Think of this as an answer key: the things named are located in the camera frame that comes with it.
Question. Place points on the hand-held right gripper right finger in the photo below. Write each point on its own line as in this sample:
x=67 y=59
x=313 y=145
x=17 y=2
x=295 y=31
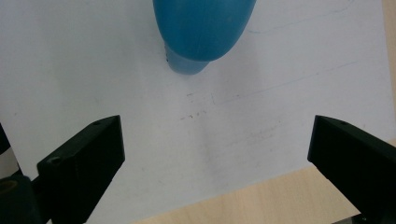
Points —
x=358 y=158

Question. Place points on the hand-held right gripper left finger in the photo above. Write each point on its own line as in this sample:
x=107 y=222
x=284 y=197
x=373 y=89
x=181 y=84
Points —
x=84 y=161

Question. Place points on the blue rubber air blower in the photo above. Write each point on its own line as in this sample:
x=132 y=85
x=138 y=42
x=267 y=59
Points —
x=199 y=31

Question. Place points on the white paper sheet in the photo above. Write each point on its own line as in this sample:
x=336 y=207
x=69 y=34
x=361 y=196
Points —
x=199 y=124

